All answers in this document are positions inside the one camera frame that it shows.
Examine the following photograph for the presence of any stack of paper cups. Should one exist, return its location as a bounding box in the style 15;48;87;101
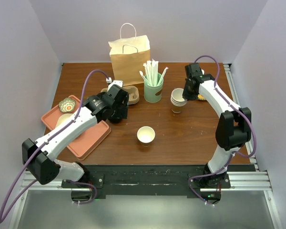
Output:
171;88;187;114

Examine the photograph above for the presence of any single brown paper cup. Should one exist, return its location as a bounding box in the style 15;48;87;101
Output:
137;126;155;146

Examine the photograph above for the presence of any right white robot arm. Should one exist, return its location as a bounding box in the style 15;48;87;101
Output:
183;63;251;187

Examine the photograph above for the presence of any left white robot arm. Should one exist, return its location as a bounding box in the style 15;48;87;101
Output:
22;85;129;187

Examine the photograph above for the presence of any stack of black lids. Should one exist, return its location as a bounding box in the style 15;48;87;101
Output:
108;115;123;124

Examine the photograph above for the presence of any yellow woven coaster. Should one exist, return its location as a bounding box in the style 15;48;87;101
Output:
197;94;206;101

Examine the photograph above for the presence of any cardboard cup carrier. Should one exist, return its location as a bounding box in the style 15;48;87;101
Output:
98;85;139;105

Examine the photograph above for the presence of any green straw holder cup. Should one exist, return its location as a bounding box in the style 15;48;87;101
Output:
144;79;163;103

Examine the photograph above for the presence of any wrapped straws bundle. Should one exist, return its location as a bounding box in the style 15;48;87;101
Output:
139;59;169;87

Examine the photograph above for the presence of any small floral dish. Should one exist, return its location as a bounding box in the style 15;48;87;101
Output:
58;97;76;113

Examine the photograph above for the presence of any pink plastic tray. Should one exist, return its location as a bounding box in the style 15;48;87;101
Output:
41;95;111;160

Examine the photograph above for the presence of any brown paper bag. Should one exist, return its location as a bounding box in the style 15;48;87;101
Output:
108;32;151;86

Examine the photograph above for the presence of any cream square bowl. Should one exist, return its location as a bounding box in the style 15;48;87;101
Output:
55;114;74;128

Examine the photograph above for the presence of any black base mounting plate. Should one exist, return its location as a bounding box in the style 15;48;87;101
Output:
61;164;255;200

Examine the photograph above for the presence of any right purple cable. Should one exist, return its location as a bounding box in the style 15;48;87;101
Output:
188;55;257;208

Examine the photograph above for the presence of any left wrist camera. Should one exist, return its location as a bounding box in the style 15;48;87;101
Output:
106;77;123;90

